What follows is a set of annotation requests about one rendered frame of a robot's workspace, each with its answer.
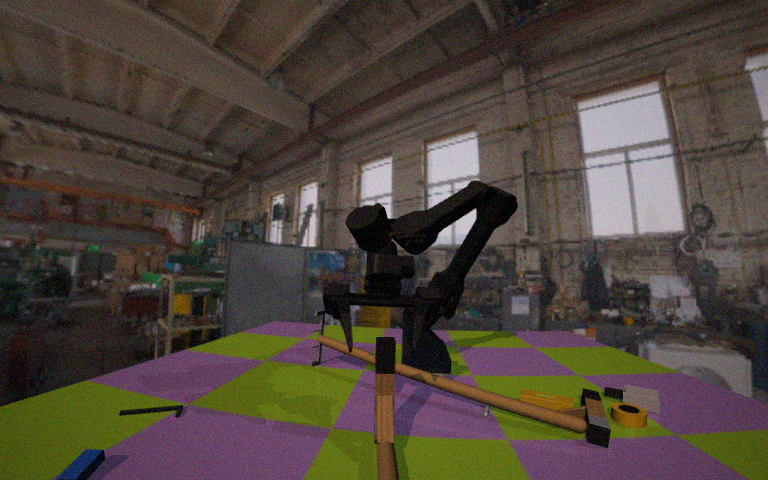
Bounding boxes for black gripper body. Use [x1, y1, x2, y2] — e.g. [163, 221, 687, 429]
[323, 283, 443, 318]

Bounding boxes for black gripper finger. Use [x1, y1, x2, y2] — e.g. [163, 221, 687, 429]
[411, 300, 435, 354]
[331, 297, 353, 352]

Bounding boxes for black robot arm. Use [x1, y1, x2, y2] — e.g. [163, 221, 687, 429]
[346, 180, 518, 335]

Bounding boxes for black l-shaped bar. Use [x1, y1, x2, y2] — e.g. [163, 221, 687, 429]
[119, 405, 183, 418]

